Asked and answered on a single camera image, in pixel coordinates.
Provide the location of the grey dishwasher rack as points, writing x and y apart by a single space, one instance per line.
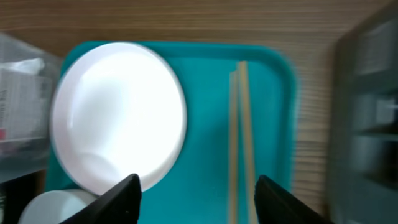
361 180

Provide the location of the black tray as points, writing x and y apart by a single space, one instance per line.
18 193

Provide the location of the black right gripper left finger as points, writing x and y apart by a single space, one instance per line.
119 205

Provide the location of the large pink plate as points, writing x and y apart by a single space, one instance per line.
118 110

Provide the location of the teal serving tray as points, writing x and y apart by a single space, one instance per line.
196 188

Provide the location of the clear plastic waste bin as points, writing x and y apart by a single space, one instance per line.
25 109

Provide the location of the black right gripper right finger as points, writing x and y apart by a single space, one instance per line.
275 205

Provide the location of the right wooden chopstick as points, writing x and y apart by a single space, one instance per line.
248 145

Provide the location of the white napkin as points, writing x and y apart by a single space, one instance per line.
29 67

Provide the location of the grey bowl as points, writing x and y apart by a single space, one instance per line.
55 206

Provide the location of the red wrapper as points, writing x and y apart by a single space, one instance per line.
2 134

